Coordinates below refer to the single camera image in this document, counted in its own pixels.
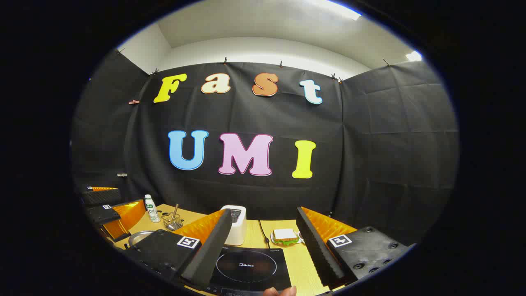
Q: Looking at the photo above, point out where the black induction cooktop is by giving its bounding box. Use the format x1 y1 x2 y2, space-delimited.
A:
205 245 293 296

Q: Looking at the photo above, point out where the black power cable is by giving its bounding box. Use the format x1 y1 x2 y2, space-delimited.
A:
258 220 271 249

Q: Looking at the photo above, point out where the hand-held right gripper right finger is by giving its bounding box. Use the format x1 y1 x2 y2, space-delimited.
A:
295 206 413 290

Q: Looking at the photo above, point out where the white toaster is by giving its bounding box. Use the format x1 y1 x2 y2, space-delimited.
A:
221 205 247 246

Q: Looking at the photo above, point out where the small white plate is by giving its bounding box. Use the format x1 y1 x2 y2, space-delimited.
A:
270 230 305 247

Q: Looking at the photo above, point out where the wire basket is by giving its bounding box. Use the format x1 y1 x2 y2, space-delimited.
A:
161 212 184 231

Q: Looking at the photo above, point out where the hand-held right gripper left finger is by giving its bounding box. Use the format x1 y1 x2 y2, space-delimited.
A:
125 209 233 291

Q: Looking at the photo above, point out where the white drink bottle green label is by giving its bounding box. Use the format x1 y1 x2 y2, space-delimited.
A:
144 194 161 223

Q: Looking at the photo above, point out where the steel pot with black handles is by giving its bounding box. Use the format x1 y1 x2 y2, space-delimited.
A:
125 230 157 251

